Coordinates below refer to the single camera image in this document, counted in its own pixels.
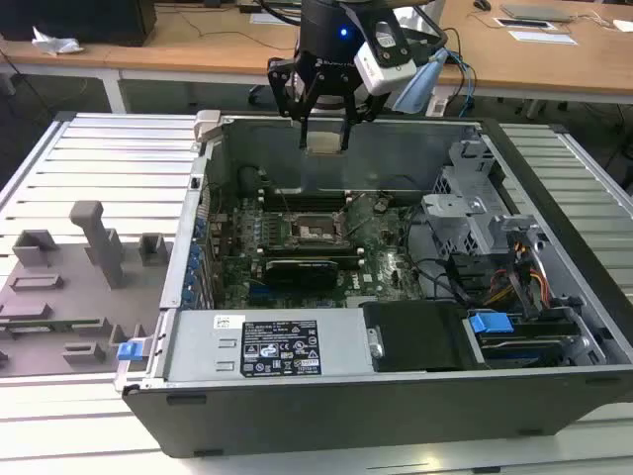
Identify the blue plastic latch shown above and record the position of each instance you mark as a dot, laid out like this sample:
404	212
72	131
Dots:
127	351

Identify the black open PC case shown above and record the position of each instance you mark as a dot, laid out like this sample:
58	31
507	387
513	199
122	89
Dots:
346	415

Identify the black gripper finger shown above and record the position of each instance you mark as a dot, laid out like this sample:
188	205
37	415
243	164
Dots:
287	99
358	111

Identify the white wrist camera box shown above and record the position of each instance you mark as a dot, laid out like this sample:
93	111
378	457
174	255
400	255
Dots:
386	59

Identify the light wooden desk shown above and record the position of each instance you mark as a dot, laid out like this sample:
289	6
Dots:
544	64
198	49

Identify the black chair base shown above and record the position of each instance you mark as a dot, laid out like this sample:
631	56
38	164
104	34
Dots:
258	94

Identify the black case fan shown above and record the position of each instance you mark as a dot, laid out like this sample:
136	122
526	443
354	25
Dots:
249	180

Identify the silver power supply unit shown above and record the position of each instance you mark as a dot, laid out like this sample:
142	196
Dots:
198	346

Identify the green RAM stick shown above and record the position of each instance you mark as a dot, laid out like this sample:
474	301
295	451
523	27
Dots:
49	326

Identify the black computer box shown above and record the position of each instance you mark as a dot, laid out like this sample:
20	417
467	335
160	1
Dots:
74	20

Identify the grey case latch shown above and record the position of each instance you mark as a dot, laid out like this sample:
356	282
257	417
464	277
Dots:
207	123

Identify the round coin battery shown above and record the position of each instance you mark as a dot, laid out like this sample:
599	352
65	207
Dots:
380	205

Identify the silver CPU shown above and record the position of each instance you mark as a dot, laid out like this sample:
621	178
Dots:
324	143

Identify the CPU socket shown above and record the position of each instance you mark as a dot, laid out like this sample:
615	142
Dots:
311	232

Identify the silver drive cage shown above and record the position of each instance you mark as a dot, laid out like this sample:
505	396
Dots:
465	218

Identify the green motherboard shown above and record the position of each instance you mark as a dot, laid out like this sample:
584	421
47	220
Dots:
376	277

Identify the black plastic shroud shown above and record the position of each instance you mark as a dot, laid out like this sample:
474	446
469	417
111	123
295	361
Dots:
415	336

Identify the black computer mouse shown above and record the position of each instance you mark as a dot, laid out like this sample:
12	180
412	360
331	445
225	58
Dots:
482	5

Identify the black RAM slot row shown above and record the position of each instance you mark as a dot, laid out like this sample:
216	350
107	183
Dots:
306	200
306	253

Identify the white power strip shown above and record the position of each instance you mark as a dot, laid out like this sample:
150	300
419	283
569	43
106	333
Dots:
437	106

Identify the grey parts rack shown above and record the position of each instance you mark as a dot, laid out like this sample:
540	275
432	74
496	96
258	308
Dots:
59	297

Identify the hard disk in blue carrier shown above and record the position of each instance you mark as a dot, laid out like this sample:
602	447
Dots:
519	341

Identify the grey laptop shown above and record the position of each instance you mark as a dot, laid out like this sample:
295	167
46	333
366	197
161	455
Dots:
536	12

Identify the crumpled white paper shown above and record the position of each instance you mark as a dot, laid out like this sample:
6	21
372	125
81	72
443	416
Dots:
54	43

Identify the black graphics card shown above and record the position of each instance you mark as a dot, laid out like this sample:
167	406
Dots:
301	274

